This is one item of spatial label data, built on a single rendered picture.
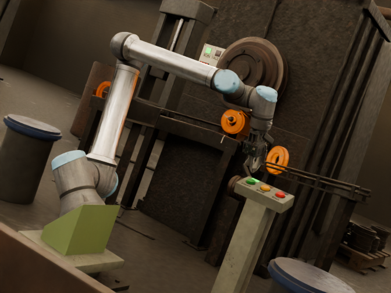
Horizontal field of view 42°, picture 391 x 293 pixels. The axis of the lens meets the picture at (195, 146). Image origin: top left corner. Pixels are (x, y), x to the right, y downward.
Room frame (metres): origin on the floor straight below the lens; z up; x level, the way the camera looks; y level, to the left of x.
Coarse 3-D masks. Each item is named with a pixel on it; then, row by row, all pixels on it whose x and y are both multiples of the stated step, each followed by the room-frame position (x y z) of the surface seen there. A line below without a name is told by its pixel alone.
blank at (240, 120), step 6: (228, 114) 3.18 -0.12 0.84; (234, 114) 3.16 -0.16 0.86; (222, 120) 3.19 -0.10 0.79; (240, 120) 3.13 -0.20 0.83; (222, 126) 3.19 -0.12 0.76; (228, 126) 3.17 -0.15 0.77; (234, 126) 3.14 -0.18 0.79; (240, 126) 3.12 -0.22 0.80; (228, 132) 3.16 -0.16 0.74; (234, 132) 3.14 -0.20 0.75
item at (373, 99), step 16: (384, 48) 3.52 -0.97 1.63; (384, 64) 3.64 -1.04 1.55; (384, 80) 3.77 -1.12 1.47; (368, 96) 3.58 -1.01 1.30; (384, 96) 3.90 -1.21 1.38; (368, 112) 3.71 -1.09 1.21; (352, 128) 3.61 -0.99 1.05; (368, 128) 3.84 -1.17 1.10; (352, 144) 3.64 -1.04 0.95; (352, 160) 3.77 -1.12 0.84; (336, 176) 3.67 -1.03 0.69; (352, 176) 3.91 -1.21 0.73; (336, 192) 3.71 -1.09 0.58; (320, 208) 3.73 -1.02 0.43; (320, 224) 3.74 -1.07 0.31; (320, 240) 3.95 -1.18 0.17; (304, 256) 3.75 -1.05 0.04
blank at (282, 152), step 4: (272, 148) 2.81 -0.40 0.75; (276, 148) 2.78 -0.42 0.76; (280, 148) 2.75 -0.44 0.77; (284, 148) 2.74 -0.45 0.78; (272, 152) 2.80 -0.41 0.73; (276, 152) 2.77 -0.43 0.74; (280, 152) 2.74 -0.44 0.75; (284, 152) 2.71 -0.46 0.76; (268, 156) 2.81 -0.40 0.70; (272, 156) 2.79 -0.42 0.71; (276, 156) 2.80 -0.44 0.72; (280, 156) 2.72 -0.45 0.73; (284, 156) 2.70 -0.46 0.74; (288, 156) 2.71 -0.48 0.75; (268, 160) 2.80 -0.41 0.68; (272, 160) 2.79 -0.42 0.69; (280, 160) 2.71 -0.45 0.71; (284, 160) 2.69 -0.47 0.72; (288, 160) 2.71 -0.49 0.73; (268, 164) 2.79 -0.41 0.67; (280, 164) 2.70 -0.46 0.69; (284, 164) 2.70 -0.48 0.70; (268, 168) 2.78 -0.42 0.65; (280, 168) 2.70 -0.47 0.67; (284, 168) 2.71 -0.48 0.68; (272, 172) 2.74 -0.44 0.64; (276, 172) 2.72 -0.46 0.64; (280, 172) 2.72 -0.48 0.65
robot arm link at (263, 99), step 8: (256, 88) 2.08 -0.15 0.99; (264, 88) 2.08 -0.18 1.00; (272, 88) 2.11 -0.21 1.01; (256, 96) 2.07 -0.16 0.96; (264, 96) 2.05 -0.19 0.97; (272, 96) 2.05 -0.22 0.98; (248, 104) 2.09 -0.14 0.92; (256, 104) 2.07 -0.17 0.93; (264, 104) 2.06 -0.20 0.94; (272, 104) 2.07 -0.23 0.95; (256, 112) 2.08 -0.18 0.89; (264, 112) 2.07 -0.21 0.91; (272, 112) 2.09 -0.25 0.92; (264, 120) 2.08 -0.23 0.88
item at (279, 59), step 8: (240, 40) 3.22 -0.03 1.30; (248, 40) 3.19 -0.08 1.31; (256, 40) 3.16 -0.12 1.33; (264, 40) 3.13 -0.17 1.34; (272, 48) 3.09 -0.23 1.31; (280, 56) 3.06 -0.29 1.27; (280, 64) 3.05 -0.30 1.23; (280, 72) 3.04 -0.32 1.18; (280, 80) 3.03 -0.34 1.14; (280, 88) 3.06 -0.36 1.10; (224, 104) 3.19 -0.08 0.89; (232, 104) 3.16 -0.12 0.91
